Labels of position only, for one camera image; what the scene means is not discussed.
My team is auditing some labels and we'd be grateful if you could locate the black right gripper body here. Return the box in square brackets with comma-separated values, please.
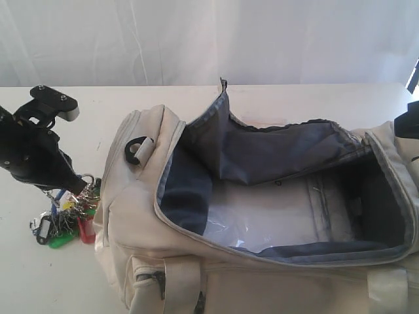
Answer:
[393, 101, 419, 139]

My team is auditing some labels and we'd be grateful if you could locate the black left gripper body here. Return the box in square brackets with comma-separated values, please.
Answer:
[0, 104, 71, 189]

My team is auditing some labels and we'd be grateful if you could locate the colourful key tag bunch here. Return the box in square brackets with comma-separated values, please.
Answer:
[29, 174, 101, 249]

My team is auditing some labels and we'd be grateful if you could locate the beige duffel bag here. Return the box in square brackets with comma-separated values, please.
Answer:
[93, 80, 418, 313]

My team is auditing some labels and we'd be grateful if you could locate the dark stand at right edge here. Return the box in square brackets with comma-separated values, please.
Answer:
[406, 61, 419, 94]

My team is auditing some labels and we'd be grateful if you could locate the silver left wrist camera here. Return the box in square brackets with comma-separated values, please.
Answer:
[13, 85, 80, 130]

